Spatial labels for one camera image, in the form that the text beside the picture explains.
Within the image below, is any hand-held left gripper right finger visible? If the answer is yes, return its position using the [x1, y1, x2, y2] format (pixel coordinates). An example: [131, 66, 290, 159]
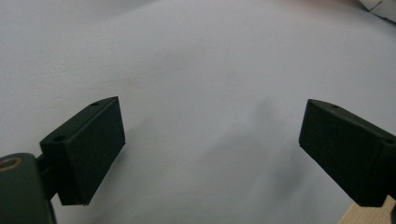
[298, 98, 396, 208]

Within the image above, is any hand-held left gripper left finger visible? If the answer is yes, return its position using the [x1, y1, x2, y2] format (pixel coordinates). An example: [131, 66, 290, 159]
[39, 95, 127, 206]

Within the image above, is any white crumpled paper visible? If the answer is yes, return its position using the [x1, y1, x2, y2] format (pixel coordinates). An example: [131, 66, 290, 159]
[358, 0, 396, 23]

